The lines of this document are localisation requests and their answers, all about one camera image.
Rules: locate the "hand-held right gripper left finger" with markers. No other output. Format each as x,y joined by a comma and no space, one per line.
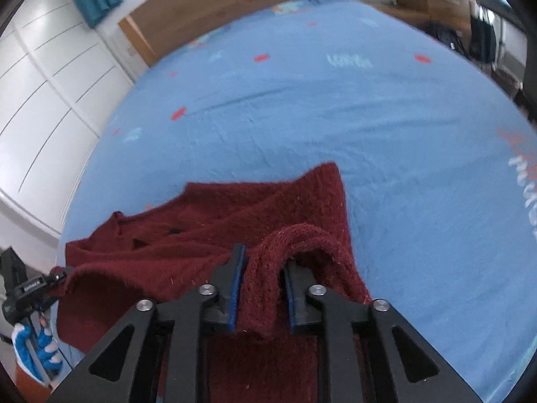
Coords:
236,287

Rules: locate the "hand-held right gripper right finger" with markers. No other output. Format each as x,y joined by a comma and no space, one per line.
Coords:
290,289

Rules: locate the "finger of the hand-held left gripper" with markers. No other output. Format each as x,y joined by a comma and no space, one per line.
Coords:
58,279

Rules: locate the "dark red knit sweater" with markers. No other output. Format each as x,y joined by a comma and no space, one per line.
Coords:
251,218

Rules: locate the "person's left hand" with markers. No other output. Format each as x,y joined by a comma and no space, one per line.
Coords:
42,344

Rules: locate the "blue dinosaur print bed sheet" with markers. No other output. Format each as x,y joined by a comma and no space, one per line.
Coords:
335,134

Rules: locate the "white wardrobe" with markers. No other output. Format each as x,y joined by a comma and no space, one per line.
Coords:
50,71

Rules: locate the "wooden headboard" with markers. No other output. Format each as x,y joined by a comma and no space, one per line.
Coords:
209,4

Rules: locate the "black backpack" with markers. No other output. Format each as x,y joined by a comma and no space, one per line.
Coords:
447,40

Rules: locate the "black paper bag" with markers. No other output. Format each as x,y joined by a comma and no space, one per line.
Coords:
482,37

